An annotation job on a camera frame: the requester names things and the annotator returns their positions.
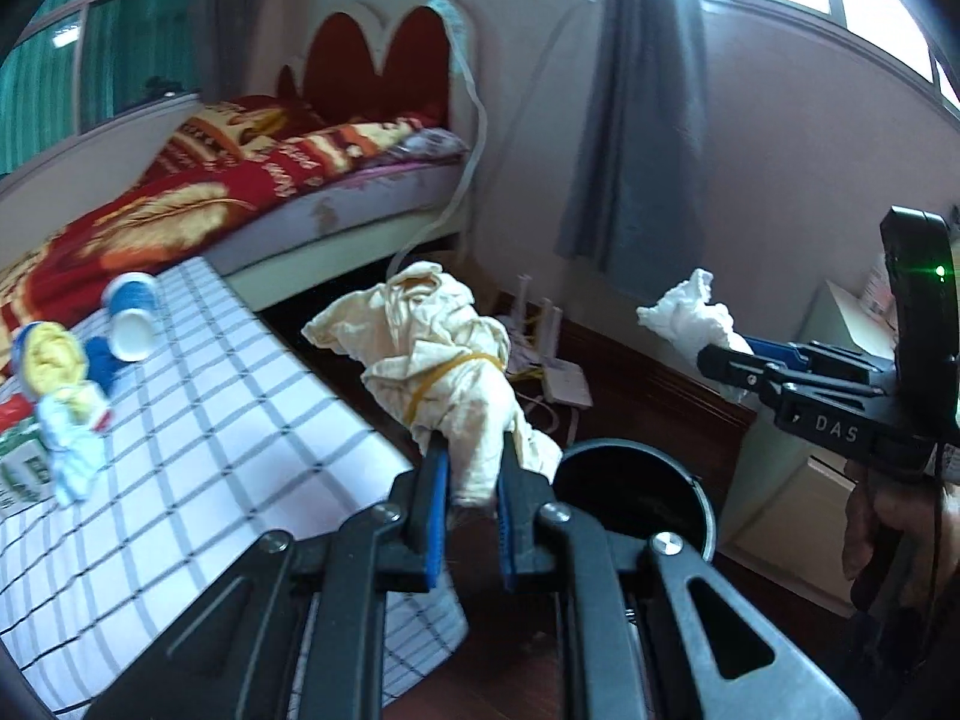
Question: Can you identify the black trash bin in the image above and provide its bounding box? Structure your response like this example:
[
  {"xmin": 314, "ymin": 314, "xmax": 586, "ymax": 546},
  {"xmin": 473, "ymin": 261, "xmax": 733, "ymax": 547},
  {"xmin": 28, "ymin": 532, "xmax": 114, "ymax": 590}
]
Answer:
[{"xmin": 553, "ymin": 439, "xmax": 717, "ymax": 565}]

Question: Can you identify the window with green curtain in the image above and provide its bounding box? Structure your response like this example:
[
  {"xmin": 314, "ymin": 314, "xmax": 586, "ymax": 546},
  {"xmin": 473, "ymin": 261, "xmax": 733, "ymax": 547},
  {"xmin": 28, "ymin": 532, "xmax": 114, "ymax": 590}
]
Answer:
[{"xmin": 0, "ymin": 0, "xmax": 205, "ymax": 178}]

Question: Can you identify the white cable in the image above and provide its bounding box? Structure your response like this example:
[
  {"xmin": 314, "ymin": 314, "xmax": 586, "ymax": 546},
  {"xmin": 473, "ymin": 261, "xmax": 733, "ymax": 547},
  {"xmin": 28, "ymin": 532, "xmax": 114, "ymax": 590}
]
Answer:
[{"xmin": 386, "ymin": 11, "xmax": 490, "ymax": 280}]

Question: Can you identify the red white heart headboard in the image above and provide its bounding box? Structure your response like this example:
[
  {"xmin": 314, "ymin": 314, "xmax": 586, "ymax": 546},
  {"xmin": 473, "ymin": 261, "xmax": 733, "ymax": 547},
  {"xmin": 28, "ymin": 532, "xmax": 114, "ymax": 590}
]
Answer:
[{"xmin": 274, "ymin": 0, "xmax": 482, "ymax": 166}]

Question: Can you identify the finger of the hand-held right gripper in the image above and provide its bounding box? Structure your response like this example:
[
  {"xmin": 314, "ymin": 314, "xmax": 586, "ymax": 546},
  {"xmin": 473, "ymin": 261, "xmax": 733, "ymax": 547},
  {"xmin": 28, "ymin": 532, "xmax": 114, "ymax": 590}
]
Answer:
[
  {"xmin": 696, "ymin": 343, "xmax": 887, "ymax": 410},
  {"xmin": 746, "ymin": 339, "xmax": 895, "ymax": 385}
]

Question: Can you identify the bed with purple mattress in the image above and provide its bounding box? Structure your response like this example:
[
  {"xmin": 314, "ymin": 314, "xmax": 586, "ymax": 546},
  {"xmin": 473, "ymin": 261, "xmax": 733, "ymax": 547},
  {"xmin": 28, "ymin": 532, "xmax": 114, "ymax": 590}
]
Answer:
[{"xmin": 201, "ymin": 151, "xmax": 472, "ymax": 295}]

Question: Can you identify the white cabinet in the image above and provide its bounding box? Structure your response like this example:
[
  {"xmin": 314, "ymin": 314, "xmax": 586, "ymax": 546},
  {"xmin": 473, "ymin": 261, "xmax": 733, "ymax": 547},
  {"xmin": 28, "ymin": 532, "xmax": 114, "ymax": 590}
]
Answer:
[{"xmin": 718, "ymin": 281, "xmax": 901, "ymax": 610}]

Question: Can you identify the person's right hand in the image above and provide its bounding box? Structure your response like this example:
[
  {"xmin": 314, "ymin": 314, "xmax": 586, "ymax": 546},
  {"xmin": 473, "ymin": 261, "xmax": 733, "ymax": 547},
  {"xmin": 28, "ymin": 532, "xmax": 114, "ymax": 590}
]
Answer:
[{"xmin": 841, "ymin": 457, "xmax": 960, "ymax": 601}]

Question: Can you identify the yellow crumpled wrapper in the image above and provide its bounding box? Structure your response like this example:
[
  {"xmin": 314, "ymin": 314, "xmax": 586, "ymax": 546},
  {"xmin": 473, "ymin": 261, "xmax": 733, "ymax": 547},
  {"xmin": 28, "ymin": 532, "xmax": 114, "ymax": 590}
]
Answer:
[{"xmin": 11, "ymin": 322, "xmax": 88, "ymax": 395}]

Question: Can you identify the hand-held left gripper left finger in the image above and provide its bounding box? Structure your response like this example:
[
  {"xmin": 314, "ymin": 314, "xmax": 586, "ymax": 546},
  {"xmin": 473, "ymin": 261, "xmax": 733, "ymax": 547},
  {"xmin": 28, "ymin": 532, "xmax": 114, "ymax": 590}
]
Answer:
[{"xmin": 84, "ymin": 436, "xmax": 460, "ymax": 720}]

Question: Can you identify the white router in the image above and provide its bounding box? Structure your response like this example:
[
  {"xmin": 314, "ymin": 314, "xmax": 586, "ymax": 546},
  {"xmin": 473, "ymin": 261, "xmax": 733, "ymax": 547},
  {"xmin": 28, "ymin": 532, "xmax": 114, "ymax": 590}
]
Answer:
[{"xmin": 510, "ymin": 277, "xmax": 595, "ymax": 407}]

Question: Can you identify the blue white plastic cup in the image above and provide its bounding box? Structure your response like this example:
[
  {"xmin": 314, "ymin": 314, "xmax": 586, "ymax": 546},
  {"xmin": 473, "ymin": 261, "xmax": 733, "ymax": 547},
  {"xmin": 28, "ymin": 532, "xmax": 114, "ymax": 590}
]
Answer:
[
  {"xmin": 109, "ymin": 311, "xmax": 155, "ymax": 363},
  {"xmin": 101, "ymin": 272, "xmax": 158, "ymax": 317}
]

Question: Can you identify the white red milk carton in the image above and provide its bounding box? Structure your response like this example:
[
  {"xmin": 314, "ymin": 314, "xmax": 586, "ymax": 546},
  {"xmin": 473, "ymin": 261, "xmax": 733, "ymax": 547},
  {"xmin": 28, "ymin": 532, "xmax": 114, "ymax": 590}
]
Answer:
[{"xmin": 0, "ymin": 397, "xmax": 58, "ymax": 520}]

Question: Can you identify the bed with red blanket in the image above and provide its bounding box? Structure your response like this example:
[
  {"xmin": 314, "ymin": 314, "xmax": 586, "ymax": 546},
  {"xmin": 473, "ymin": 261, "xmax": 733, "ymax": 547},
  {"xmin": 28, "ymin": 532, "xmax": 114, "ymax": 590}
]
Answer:
[{"xmin": 0, "ymin": 94, "xmax": 462, "ymax": 385}]

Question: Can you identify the cream cloth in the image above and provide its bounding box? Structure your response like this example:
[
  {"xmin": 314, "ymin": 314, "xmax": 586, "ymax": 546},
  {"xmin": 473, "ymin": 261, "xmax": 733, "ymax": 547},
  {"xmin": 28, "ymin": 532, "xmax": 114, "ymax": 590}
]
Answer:
[{"xmin": 301, "ymin": 261, "xmax": 563, "ymax": 507}]

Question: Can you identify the white blue crumpled cloth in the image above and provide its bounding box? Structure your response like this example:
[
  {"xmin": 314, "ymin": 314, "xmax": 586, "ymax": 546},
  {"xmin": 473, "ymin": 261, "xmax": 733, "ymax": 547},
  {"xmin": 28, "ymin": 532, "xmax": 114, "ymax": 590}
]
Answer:
[{"xmin": 34, "ymin": 382, "xmax": 115, "ymax": 508}]

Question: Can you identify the grey curtain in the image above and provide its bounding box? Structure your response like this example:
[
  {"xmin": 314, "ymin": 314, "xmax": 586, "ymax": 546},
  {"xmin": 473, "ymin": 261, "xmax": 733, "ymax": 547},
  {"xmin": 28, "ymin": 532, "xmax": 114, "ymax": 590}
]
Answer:
[{"xmin": 555, "ymin": 0, "xmax": 710, "ymax": 283}]

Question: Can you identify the white tissue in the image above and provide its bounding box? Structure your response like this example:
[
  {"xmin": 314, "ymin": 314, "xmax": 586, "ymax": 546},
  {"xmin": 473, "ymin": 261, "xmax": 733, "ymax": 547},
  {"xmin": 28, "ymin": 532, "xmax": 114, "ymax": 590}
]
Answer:
[{"xmin": 636, "ymin": 268, "xmax": 755, "ymax": 400}]

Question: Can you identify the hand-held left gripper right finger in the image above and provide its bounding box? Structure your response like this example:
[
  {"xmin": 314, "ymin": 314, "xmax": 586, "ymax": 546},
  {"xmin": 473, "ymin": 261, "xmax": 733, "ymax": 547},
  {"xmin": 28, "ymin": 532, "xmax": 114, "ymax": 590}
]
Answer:
[{"xmin": 495, "ymin": 431, "xmax": 861, "ymax": 720}]

